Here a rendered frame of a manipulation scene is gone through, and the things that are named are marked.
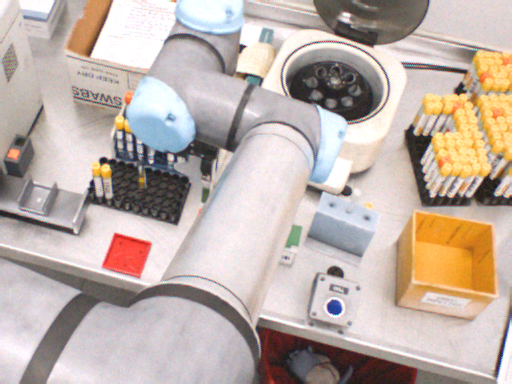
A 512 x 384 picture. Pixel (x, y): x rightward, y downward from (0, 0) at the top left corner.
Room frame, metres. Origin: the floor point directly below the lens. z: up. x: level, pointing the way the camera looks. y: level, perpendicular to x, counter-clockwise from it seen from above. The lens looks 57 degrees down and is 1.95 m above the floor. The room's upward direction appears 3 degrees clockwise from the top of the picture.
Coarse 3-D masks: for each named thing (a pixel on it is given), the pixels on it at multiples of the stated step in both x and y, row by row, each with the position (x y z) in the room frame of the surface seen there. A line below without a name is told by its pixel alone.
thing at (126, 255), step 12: (120, 240) 0.56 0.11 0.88; (132, 240) 0.56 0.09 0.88; (144, 240) 0.56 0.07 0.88; (108, 252) 0.53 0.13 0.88; (120, 252) 0.53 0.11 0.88; (132, 252) 0.54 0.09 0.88; (144, 252) 0.54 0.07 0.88; (108, 264) 0.51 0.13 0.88; (120, 264) 0.51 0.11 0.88; (132, 264) 0.51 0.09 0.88; (144, 264) 0.51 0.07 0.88; (132, 276) 0.49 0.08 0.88
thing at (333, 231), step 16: (320, 208) 0.58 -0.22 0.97; (336, 208) 0.58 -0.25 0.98; (352, 208) 0.58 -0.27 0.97; (320, 224) 0.57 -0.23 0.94; (336, 224) 0.56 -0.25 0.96; (352, 224) 0.56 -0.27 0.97; (368, 224) 0.56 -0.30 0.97; (320, 240) 0.57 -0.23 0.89; (336, 240) 0.56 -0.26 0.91; (352, 240) 0.55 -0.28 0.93; (368, 240) 0.54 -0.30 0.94; (336, 256) 0.54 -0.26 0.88; (352, 256) 0.54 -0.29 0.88
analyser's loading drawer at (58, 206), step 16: (0, 176) 0.65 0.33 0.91; (0, 192) 0.62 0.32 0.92; (16, 192) 0.62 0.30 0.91; (32, 192) 0.62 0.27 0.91; (48, 192) 0.63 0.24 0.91; (64, 192) 0.63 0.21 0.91; (0, 208) 0.59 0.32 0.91; (16, 208) 0.59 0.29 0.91; (32, 208) 0.59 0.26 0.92; (48, 208) 0.59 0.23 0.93; (64, 208) 0.59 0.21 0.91; (80, 208) 0.58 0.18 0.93; (64, 224) 0.56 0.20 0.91; (80, 224) 0.57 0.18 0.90
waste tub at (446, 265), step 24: (432, 216) 0.58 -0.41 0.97; (408, 240) 0.55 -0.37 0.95; (432, 240) 0.58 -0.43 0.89; (456, 240) 0.57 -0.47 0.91; (480, 240) 0.56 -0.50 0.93; (408, 264) 0.50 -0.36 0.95; (432, 264) 0.54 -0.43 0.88; (456, 264) 0.54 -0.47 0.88; (480, 264) 0.52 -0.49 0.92; (408, 288) 0.46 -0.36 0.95; (432, 288) 0.45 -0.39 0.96; (456, 288) 0.45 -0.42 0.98; (480, 288) 0.48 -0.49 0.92; (432, 312) 0.45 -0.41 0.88; (456, 312) 0.44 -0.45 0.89; (480, 312) 0.44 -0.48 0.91
